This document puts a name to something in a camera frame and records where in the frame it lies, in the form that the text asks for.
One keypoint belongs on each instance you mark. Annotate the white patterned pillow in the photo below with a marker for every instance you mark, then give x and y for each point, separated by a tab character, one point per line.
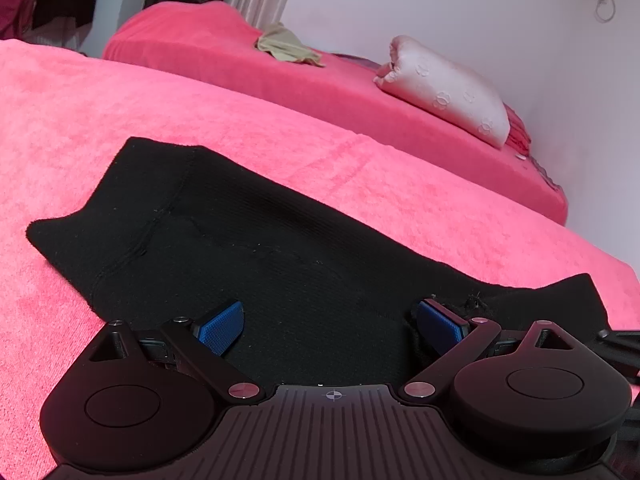
450	95

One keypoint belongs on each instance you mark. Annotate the black knit pants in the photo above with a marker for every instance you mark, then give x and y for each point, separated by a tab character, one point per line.
280	270

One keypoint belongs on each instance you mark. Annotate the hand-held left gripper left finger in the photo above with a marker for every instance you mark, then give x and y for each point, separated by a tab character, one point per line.
220	329

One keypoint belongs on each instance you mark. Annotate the folded red blanket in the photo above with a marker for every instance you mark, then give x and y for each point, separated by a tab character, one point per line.
517	130

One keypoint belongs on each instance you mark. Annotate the beige garment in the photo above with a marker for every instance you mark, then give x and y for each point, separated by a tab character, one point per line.
285	45

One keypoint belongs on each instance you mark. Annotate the pink bed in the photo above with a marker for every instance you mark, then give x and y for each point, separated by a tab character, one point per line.
310	90

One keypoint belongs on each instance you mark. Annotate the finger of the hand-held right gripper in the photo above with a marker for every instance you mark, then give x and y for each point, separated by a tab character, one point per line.
625	344

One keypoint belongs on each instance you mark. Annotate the black coat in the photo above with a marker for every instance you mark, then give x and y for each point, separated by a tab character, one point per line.
60	5

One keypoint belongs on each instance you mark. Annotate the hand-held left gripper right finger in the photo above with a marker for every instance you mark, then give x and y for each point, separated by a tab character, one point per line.
440	331

